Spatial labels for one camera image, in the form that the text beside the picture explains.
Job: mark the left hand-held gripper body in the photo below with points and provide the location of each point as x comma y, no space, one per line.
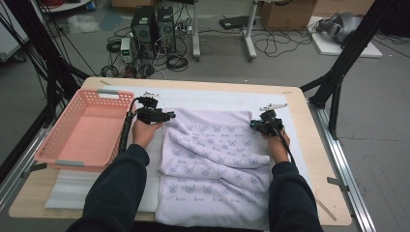
150,114

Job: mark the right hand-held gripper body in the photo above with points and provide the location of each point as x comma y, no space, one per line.
270,125

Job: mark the lilac printed towel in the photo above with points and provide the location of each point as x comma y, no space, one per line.
212,167

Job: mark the pink plastic basket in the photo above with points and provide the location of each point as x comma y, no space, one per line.
90,135

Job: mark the person's left hand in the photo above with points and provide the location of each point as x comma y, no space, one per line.
143,133

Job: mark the person's right hand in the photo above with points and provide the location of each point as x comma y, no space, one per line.
278,148

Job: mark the white foam mat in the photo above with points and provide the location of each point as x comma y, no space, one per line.
209,96

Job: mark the small white power supply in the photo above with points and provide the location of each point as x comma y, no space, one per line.
126,50

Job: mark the black computer tower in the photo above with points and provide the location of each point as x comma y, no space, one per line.
143,32
166,29

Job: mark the white power strip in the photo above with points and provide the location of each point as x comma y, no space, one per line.
183,29

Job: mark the white desk leg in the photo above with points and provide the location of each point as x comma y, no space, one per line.
249,35
195,32

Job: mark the white floor board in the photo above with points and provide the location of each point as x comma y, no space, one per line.
328,48

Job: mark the teal floor sheet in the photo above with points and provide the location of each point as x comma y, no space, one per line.
111,21

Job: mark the flat black device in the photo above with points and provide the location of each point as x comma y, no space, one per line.
235,22

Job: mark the brown cardboard box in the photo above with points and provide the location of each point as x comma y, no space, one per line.
286,14

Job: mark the clear plastic bag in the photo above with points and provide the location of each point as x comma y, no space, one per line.
82,24

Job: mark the grey helmet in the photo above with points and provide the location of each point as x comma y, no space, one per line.
341,25

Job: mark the round white table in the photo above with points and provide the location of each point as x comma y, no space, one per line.
64,6

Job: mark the white cabinet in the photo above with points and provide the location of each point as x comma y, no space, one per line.
8,42

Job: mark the aluminium rail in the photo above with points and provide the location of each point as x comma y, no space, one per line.
341,167
22,161

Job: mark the grey metal bracket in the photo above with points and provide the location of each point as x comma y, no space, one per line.
35,167
336,182

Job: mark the black metal frame stand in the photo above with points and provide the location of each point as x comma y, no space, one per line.
351,48
35,38

